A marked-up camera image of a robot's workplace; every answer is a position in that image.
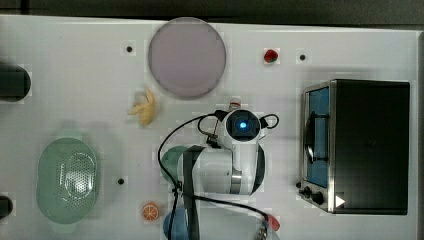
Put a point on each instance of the green perforated colander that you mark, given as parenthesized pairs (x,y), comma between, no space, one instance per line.
(67,181)

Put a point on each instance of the blue cup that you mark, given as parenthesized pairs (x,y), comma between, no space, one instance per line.
(176,223)

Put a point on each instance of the silver black toaster oven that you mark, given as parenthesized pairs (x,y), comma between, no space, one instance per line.
(355,146)

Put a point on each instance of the plush orange slice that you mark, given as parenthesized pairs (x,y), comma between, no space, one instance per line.
(150,211)

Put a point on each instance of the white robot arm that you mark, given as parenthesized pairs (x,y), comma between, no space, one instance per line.
(236,166)

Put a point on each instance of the green mug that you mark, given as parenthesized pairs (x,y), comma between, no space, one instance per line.
(170,161)

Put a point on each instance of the red plush strawberry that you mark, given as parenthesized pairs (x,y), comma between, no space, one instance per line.
(270,56)

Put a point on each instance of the round grey plate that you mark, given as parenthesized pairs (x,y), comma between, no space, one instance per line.
(187,57)

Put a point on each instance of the dark grey cylinder object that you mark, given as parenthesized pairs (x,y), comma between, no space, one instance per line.
(15,83)

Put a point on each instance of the red plush tomato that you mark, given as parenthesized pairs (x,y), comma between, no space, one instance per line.
(273,222)

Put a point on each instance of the peeled plush banana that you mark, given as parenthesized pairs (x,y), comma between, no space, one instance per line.
(145,110)

